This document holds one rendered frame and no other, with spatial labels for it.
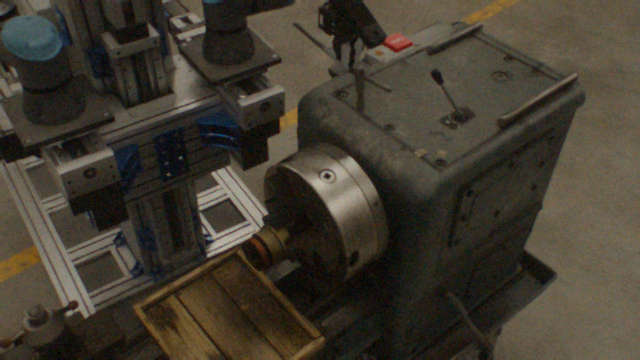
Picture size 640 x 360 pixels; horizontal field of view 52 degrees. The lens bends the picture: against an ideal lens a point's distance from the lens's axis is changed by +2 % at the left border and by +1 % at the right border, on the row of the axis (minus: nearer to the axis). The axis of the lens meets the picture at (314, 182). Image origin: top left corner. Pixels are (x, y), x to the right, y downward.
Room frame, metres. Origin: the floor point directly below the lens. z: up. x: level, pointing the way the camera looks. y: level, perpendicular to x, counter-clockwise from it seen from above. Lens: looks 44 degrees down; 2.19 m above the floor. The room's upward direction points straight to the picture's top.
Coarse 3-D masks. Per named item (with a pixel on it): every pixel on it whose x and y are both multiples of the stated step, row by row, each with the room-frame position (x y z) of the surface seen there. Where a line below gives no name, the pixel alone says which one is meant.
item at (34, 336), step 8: (48, 312) 0.71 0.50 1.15; (24, 320) 0.69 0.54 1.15; (48, 320) 0.69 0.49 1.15; (56, 320) 0.70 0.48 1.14; (64, 320) 0.71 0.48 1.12; (24, 328) 0.68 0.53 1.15; (32, 328) 0.68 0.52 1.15; (40, 328) 0.68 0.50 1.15; (48, 328) 0.68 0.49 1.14; (56, 328) 0.68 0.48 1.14; (24, 336) 0.67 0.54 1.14; (32, 336) 0.66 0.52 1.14; (40, 336) 0.67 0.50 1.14; (48, 336) 0.67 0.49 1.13; (56, 336) 0.67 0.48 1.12; (32, 344) 0.66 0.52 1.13; (40, 344) 0.66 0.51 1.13
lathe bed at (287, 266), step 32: (288, 288) 1.02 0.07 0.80; (320, 288) 1.00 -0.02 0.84; (352, 288) 0.99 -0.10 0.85; (384, 288) 0.98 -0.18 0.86; (352, 320) 0.88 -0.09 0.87; (384, 320) 0.97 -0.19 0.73; (128, 352) 0.81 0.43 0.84; (160, 352) 0.80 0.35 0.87; (320, 352) 0.84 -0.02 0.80; (352, 352) 0.89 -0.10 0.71
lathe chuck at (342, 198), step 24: (288, 168) 1.03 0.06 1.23; (312, 168) 1.02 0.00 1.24; (336, 168) 1.02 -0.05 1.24; (264, 192) 1.11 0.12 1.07; (312, 192) 0.97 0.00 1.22; (336, 192) 0.96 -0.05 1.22; (360, 192) 0.98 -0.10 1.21; (312, 216) 0.97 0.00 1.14; (336, 216) 0.92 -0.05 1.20; (360, 216) 0.94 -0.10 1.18; (336, 240) 0.91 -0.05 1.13; (360, 240) 0.91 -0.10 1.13; (312, 264) 0.97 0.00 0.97; (360, 264) 0.90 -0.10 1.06
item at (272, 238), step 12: (264, 228) 0.95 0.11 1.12; (252, 240) 0.92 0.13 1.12; (264, 240) 0.92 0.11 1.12; (276, 240) 0.92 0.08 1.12; (288, 240) 0.94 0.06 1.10; (252, 252) 0.93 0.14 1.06; (264, 252) 0.89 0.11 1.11; (276, 252) 0.90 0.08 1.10; (252, 264) 0.90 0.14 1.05; (264, 264) 0.88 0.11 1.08
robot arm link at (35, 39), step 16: (32, 16) 1.37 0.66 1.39; (0, 32) 1.33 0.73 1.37; (16, 32) 1.30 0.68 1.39; (32, 32) 1.31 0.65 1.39; (48, 32) 1.32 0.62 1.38; (0, 48) 1.31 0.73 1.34; (16, 48) 1.27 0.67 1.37; (32, 48) 1.27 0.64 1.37; (48, 48) 1.29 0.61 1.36; (16, 64) 1.28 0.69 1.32; (32, 64) 1.27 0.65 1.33; (48, 64) 1.28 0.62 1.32; (64, 64) 1.32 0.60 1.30; (32, 80) 1.27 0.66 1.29; (48, 80) 1.27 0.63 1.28
